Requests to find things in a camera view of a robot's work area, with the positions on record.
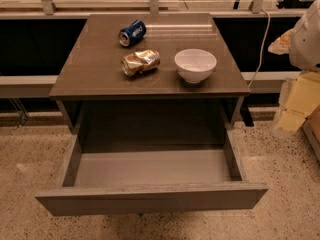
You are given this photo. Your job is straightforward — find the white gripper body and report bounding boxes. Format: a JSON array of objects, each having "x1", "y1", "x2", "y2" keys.
[{"x1": 283, "y1": 72, "x2": 320, "y2": 121}]

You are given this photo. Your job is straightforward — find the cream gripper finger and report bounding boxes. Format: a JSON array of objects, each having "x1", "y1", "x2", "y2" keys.
[{"x1": 272, "y1": 111, "x2": 305, "y2": 138}]

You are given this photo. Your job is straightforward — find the grey top drawer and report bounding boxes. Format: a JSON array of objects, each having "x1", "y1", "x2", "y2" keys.
[{"x1": 35, "y1": 130, "x2": 268, "y2": 216}]

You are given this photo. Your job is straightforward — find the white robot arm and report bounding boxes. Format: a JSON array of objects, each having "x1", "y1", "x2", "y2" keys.
[{"x1": 268, "y1": 0, "x2": 320, "y2": 138}]

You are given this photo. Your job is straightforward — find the grey drawer cabinet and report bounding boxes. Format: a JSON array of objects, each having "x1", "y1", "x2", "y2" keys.
[{"x1": 50, "y1": 14, "x2": 249, "y2": 152}]

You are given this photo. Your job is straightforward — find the cardboard box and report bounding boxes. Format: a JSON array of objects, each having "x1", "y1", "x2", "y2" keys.
[{"x1": 303, "y1": 106, "x2": 320, "y2": 161}]

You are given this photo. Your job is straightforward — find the white bowl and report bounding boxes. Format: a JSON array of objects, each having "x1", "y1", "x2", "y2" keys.
[{"x1": 174, "y1": 49, "x2": 217, "y2": 84}]

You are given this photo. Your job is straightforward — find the crushed gold can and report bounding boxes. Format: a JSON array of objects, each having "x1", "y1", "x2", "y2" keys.
[{"x1": 121, "y1": 49, "x2": 160, "y2": 77}]

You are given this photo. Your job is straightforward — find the blue soda can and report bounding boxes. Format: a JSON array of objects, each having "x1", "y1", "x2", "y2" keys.
[{"x1": 118, "y1": 19, "x2": 147, "y2": 47}]

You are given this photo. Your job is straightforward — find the metal railing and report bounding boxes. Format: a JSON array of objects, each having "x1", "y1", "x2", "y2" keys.
[{"x1": 0, "y1": 0, "x2": 320, "y2": 17}]

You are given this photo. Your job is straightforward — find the white cable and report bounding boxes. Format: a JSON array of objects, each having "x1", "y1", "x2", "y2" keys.
[{"x1": 247, "y1": 7, "x2": 272, "y2": 89}]

